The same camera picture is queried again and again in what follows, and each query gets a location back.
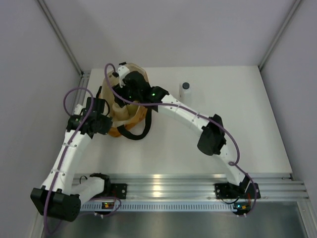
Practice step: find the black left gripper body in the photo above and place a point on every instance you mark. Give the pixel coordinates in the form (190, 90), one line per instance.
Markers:
(105, 124)

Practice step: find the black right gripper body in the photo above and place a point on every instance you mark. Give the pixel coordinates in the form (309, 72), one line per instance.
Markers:
(134, 97)

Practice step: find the white bottle dark cap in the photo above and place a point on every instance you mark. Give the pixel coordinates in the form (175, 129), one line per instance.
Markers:
(185, 92)

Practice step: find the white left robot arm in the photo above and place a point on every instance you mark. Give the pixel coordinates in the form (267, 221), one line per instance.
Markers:
(57, 197)

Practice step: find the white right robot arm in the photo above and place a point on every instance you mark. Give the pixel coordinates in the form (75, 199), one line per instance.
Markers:
(214, 139)

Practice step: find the beige round jar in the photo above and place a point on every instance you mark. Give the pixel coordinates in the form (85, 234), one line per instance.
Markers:
(121, 113)

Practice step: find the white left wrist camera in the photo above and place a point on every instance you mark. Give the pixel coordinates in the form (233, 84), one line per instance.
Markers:
(78, 109)

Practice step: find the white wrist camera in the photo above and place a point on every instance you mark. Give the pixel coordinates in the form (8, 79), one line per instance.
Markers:
(122, 71)
(78, 109)

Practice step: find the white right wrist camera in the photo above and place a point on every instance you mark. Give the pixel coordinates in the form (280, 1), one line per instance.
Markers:
(122, 71)

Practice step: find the left aluminium frame post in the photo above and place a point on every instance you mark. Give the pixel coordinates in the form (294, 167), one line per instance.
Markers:
(62, 40)

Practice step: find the aluminium frame post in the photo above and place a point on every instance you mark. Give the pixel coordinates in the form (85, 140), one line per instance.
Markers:
(62, 40)
(286, 21)

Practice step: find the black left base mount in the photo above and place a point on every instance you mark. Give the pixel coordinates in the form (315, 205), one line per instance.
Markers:
(118, 190)

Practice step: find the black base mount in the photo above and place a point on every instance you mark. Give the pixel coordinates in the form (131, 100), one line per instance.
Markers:
(118, 190)
(230, 191)

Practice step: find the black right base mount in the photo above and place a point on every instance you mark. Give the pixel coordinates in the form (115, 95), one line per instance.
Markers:
(230, 191)

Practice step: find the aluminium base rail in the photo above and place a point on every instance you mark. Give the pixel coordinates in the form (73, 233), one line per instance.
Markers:
(159, 193)

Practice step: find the right aluminium frame post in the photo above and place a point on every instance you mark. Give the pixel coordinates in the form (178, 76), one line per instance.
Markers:
(286, 21)

